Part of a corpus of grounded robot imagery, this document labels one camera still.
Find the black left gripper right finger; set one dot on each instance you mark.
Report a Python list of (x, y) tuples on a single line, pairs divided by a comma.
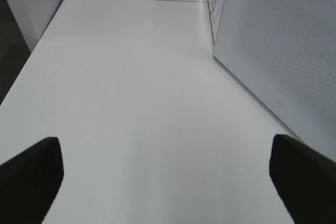
[(304, 180)]

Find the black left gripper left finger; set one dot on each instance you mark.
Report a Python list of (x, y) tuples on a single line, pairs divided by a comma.
[(30, 182)]

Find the white microwave door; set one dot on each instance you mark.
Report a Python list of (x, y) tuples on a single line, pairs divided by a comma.
[(283, 51)]

